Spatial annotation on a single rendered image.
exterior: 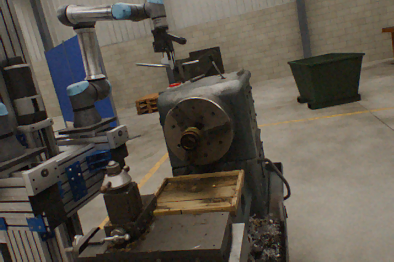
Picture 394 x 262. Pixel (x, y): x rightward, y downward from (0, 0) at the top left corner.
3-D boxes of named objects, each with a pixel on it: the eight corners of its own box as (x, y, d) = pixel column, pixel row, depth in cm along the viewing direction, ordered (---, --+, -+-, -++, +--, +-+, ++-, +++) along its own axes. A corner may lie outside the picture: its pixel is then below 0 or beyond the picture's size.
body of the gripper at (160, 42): (159, 53, 163) (154, 30, 161) (175, 50, 161) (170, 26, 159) (154, 54, 156) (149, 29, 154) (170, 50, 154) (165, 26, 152)
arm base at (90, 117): (67, 129, 170) (62, 111, 168) (87, 121, 183) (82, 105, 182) (89, 126, 164) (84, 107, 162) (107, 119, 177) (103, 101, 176)
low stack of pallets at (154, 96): (150, 107, 1038) (148, 94, 1031) (175, 103, 1019) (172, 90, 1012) (136, 115, 918) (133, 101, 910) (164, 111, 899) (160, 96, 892)
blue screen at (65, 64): (53, 132, 927) (29, 53, 888) (80, 124, 973) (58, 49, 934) (104, 149, 599) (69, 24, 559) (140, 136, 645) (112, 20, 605)
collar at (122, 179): (111, 178, 90) (109, 168, 90) (136, 176, 88) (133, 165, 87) (96, 191, 82) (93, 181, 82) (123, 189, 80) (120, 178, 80)
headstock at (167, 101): (193, 134, 220) (181, 81, 214) (261, 125, 207) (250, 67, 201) (165, 168, 164) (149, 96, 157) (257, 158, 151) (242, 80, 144)
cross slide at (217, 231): (101, 233, 100) (98, 220, 99) (233, 226, 89) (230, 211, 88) (68, 271, 84) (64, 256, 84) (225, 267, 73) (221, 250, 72)
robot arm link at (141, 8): (120, 6, 154) (138, 0, 149) (133, 7, 164) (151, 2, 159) (124, 23, 155) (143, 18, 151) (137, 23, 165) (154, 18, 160)
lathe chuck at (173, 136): (170, 155, 154) (168, 92, 147) (234, 160, 147) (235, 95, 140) (164, 162, 146) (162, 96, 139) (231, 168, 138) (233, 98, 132)
